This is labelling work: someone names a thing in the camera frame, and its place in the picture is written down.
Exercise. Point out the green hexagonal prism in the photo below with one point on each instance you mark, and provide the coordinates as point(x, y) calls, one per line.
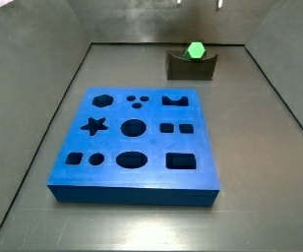
point(194, 51)

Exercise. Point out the blue foam shape-sorting block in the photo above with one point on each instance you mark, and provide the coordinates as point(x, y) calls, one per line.
point(137, 149)

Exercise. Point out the black curved cradle stand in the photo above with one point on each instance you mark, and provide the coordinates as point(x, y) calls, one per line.
point(189, 69)

